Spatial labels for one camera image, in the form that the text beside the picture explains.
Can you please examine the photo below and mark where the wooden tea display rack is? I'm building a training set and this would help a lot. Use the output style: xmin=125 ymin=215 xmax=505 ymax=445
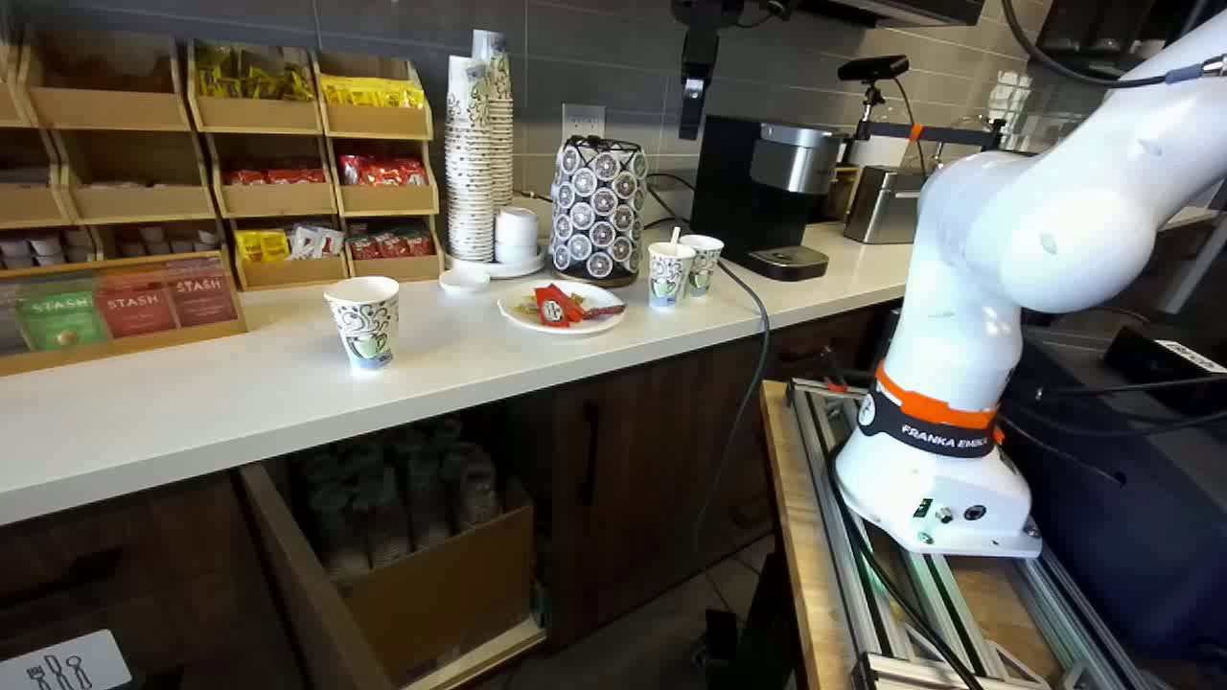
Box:
xmin=0 ymin=28 xmax=441 ymax=373

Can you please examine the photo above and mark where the paper cup behind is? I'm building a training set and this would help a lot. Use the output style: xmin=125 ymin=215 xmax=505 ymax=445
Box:
xmin=677 ymin=235 xmax=725 ymax=299

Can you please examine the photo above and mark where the stack of white lids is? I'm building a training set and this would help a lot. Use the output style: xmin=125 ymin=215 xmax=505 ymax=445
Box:
xmin=493 ymin=206 xmax=539 ymax=265

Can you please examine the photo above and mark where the paper cup with stirrer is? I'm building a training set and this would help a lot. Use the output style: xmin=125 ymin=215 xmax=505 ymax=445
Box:
xmin=648 ymin=235 xmax=693 ymax=307

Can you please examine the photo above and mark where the patterned paper cup front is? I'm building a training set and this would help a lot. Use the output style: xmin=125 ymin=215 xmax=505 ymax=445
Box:
xmin=322 ymin=276 xmax=398 ymax=370

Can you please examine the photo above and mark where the white plate with food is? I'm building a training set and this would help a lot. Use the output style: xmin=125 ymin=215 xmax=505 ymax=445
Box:
xmin=500 ymin=281 xmax=629 ymax=336

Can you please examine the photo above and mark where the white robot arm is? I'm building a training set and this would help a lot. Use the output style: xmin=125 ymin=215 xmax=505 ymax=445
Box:
xmin=837 ymin=11 xmax=1227 ymax=560

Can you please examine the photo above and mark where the patterned pod carousel holder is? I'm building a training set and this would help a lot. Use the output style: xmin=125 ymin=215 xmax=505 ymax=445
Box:
xmin=550 ymin=133 xmax=643 ymax=288

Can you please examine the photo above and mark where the white label sign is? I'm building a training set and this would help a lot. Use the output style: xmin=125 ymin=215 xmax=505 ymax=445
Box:
xmin=0 ymin=630 xmax=134 ymax=690

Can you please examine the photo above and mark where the black coffee machine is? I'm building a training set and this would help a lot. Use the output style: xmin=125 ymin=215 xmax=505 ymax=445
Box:
xmin=690 ymin=115 xmax=840 ymax=281

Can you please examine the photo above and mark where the tall stack of paper cups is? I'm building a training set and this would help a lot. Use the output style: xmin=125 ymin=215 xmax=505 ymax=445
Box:
xmin=446 ymin=28 xmax=515 ymax=262

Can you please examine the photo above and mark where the wooden cabinet door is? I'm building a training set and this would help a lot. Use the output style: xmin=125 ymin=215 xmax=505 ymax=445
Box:
xmin=239 ymin=462 xmax=552 ymax=690

